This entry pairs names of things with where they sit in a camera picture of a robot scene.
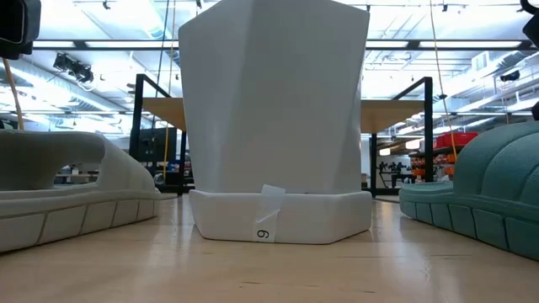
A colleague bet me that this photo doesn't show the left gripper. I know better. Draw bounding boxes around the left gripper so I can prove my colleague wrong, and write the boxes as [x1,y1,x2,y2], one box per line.
[0,0,42,61]

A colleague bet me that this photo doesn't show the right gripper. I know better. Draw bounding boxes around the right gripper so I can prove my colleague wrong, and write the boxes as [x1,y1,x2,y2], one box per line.
[520,0,539,48]

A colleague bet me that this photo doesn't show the teal foam slide sandal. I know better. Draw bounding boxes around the teal foam slide sandal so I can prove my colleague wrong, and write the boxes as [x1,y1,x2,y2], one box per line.
[398,120,539,262]

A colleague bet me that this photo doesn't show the grey foam slide sandal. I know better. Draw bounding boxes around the grey foam slide sandal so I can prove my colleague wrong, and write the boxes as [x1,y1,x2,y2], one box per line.
[0,129,162,253]

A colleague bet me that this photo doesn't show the black ceiling mounted device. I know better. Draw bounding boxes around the black ceiling mounted device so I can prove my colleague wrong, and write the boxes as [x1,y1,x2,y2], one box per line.
[52,52,95,84]

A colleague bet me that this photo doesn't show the black ceiling track beam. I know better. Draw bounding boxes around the black ceiling track beam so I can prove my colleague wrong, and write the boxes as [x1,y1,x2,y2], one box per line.
[32,39,539,52]

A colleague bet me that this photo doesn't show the red storage bin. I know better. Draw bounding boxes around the red storage bin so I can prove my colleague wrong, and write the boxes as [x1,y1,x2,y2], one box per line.
[433,131,479,150]

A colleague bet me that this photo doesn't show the dark storage rack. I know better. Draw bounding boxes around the dark storage rack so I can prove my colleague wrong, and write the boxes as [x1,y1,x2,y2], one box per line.
[408,146,458,178]

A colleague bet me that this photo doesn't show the black background monitor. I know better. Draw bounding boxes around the black background monitor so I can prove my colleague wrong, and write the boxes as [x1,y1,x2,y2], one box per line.
[138,127,178,163]

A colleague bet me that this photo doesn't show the white hexagonal plant pot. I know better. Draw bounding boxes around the white hexagonal plant pot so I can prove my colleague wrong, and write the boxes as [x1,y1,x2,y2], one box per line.
[178,0,374,245]

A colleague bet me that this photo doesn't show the clear tape label numbered six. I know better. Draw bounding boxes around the clear tape label numbered six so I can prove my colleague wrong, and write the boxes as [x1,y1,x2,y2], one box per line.
[253,183,286,243]

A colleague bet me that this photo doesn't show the hanging yellow cable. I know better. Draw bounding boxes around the hanging yellow cable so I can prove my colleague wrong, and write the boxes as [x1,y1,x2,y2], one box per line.
[428,0,459,163]
[162,0,177,183]

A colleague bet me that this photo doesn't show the wooden shelf with black frame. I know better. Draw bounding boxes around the wooden shelf with black frame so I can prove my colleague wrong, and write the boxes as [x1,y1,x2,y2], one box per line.
[128,73,435,199]

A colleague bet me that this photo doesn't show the black table frame rails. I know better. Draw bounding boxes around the black table frame rails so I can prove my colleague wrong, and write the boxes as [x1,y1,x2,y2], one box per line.
[159,183,401,198]

